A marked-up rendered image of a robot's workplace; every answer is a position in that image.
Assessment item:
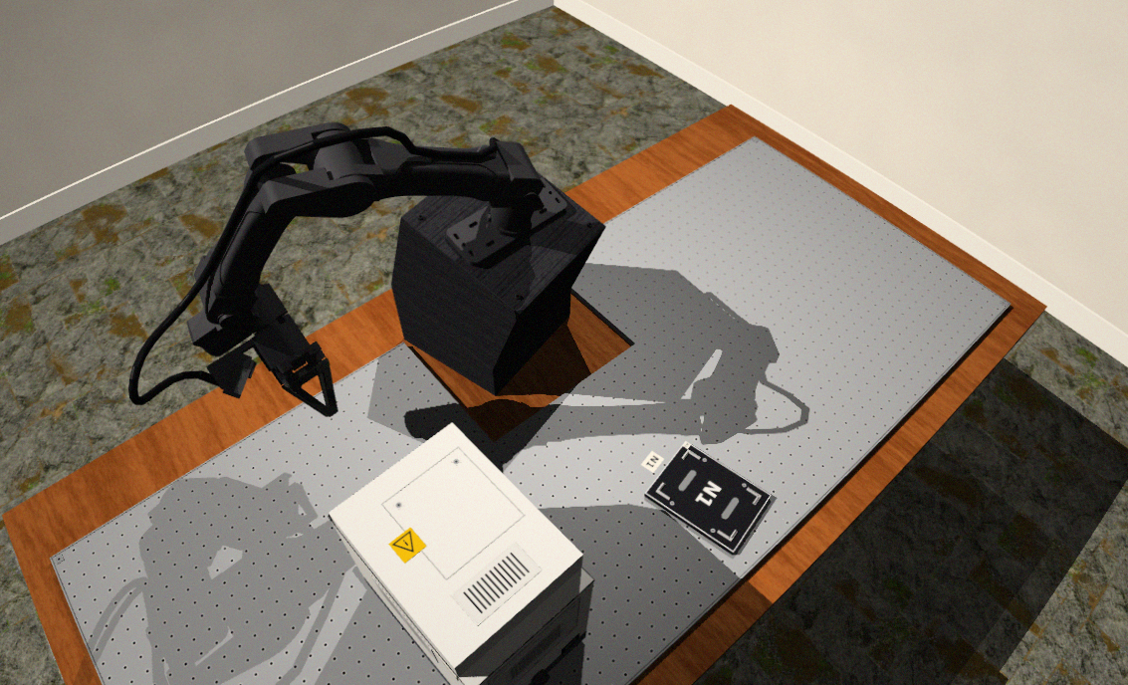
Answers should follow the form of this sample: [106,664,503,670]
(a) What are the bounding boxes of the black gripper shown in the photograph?
[270,314,338,418]

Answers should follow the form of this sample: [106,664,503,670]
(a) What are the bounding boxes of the small cream label with black letters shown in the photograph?
[641,453,664,472]

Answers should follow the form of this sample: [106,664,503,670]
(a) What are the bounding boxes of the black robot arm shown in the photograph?
[187,122,567,398]

